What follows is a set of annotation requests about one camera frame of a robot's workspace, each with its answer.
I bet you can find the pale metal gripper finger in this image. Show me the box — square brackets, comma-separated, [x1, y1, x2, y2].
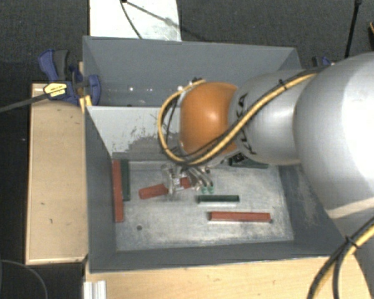
[161, 164, 178, 181]
[168, 179, 181, 199]

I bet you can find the red-brown block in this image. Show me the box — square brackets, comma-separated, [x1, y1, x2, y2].
[138, 177, 193, 200]
[112, 159, 126, 224]
[206, 211, 272, 224]

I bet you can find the dark green flat block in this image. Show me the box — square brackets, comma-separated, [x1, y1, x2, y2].
[196, 194, 241, 204]
[120, 159, 132, 202]

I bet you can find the grey metal bin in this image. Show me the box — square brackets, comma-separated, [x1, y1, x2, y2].
[82, 35, 347, 273]

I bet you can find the pale wood board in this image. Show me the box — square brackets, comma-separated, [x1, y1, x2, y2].
[24, 82, 90, 266]

